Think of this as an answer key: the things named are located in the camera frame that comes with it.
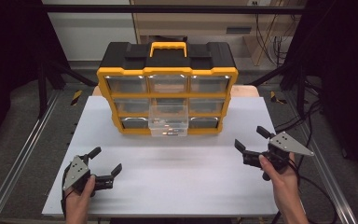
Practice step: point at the black metal stand leg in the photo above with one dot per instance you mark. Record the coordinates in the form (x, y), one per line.
(42, 90)
(300, 90)

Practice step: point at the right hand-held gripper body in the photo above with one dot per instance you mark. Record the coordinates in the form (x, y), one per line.
(289, 144)

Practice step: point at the yellow black floor tape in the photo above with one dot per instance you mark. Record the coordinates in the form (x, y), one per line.
(76, 97)
(276, 98)

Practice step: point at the clear plastic drawer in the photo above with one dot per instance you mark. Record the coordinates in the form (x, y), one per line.
(167, 116)

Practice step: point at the aluminium floor rail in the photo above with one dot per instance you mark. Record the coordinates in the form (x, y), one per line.
(332, 183)
(15, 161)

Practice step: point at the person's left hand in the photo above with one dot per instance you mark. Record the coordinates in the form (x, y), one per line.
(79, 199)

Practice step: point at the black curtain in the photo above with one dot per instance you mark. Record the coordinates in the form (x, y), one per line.
(348, 77)
(9, 46)

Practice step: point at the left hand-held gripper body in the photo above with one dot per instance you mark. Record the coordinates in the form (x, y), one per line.
(77, 171)

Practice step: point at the black horizontal frame bar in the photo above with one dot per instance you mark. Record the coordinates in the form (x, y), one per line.
(167, 8)

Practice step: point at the black gold battery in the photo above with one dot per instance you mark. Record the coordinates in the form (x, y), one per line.
(171, 133)
(167, 127)

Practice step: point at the person's right hand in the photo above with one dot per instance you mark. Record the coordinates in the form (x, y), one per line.
(284, 183)

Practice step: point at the yellow black organizer cabinet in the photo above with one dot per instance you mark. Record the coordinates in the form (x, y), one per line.
(121, 54)

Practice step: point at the set of transparent organizer drawers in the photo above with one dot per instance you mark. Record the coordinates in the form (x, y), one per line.
(126, 84)

